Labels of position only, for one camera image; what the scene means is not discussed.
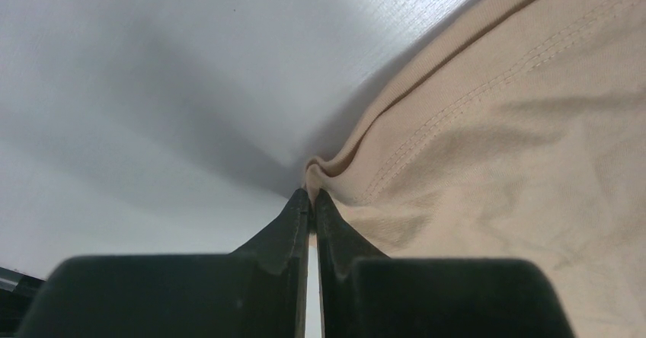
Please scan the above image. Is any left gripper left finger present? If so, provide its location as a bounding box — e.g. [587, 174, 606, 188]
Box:
[18, 189, 310, 337]

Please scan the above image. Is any aluminium frame rail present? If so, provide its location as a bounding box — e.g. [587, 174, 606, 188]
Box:
[0, 268, 44, 337]

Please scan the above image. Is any beige t shirt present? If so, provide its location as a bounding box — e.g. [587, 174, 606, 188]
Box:
[305, 0, 645, 337]

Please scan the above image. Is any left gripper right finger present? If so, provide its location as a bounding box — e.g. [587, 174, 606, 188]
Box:
[314, 191, 574, 337]

